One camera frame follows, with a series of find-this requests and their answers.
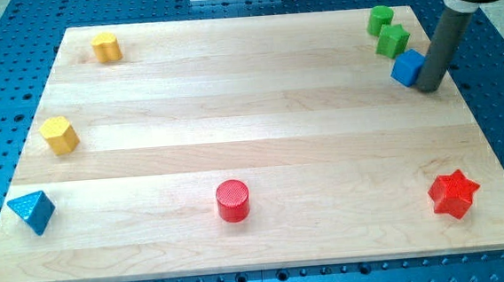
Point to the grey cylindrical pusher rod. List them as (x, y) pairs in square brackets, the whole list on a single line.
[(446, 38)]

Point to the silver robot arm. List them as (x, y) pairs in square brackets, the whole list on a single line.
[(446, 38)]

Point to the green star block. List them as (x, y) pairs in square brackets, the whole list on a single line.
[(392, 40)]

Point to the red star block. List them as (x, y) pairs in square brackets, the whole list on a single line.
[(453, 194)]

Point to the yellow hexagon block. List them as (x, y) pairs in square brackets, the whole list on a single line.
[(59, 134)]

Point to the blue cube block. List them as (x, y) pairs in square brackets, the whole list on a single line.
[(407, 66)]

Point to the green cylinder block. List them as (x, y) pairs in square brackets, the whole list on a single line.
[(378, 16)]

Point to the red cylinder block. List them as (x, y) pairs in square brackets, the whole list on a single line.
[(233, 200)]

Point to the wooden board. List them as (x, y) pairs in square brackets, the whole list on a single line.
[(338, 157)]

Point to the yellow heart block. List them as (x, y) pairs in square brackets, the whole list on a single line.
[(106, 47)]

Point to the blue triangle block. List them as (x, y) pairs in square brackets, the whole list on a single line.
[(35, 209)]

